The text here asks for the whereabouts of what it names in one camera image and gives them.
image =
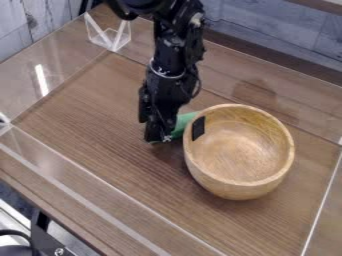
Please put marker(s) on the clear acrylic corner bracket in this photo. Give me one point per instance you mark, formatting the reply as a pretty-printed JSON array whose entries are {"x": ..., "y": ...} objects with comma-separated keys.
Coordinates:
[{"x": 111, "y": 39}]

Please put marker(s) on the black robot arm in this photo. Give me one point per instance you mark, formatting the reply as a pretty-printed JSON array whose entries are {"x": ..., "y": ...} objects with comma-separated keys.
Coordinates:
[{"x": 178, "y": 30}]

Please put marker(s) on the green rectangular stick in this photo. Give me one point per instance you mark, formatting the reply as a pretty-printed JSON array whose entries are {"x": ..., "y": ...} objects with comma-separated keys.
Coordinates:
[{"x": 182, "y": 121}]

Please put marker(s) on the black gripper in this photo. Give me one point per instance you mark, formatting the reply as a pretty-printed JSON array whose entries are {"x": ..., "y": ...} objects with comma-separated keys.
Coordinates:
[{"x": 163, "y": 94}]

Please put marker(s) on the wooden bowl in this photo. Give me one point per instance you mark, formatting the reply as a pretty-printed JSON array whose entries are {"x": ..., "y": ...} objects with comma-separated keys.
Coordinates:
[{"x": 241, "y": 159}]

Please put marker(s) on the black sticker on bowl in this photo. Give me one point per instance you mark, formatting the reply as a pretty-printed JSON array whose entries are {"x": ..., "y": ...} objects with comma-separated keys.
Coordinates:
[{"x": 198, "y": 127}]

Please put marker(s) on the black table leg bracket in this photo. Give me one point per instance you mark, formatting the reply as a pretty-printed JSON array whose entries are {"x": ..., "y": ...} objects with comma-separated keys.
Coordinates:
[{"x": 46, "y": 243}]

